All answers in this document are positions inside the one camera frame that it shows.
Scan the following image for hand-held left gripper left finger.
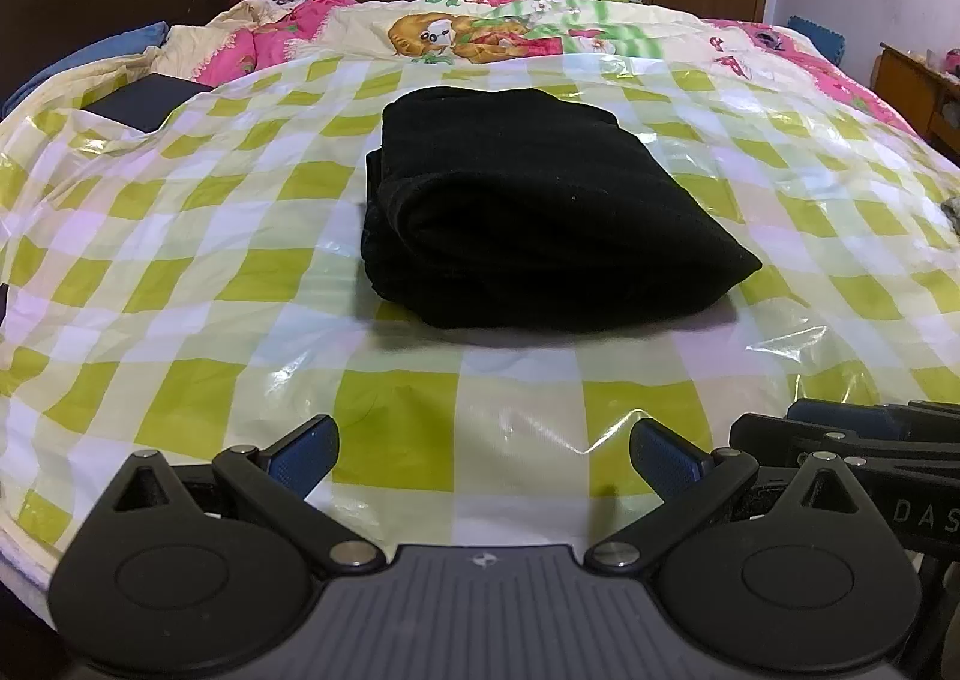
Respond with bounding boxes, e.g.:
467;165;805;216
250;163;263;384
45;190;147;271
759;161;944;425
86;414;380;572

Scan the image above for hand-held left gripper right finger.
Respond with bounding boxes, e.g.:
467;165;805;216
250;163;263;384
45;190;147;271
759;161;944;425
586;419;878;574

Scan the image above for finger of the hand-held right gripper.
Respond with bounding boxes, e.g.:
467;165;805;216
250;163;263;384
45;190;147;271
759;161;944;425
787;399;960;435
731;414;960;478

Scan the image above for black pants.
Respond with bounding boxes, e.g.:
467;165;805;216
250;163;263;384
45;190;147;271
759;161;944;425
360;87;763;333

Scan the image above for green checkered plastic sheet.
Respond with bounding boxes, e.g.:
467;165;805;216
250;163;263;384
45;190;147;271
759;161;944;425
0;53;960;561

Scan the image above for wooden desk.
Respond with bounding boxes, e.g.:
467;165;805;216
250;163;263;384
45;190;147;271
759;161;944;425
874;42;960;157

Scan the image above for blue foam mat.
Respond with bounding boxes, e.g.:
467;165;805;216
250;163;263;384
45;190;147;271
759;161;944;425
787;16;845;67

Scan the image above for dark blue book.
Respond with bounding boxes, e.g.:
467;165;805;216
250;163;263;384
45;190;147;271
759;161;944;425
82;76;215;135

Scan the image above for blue pillow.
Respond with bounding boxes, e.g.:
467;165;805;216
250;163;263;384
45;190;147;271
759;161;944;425
19;23;170;92

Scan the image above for cartoon printed quilt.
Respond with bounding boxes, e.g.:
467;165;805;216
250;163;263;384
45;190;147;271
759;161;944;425
161;0;912;133

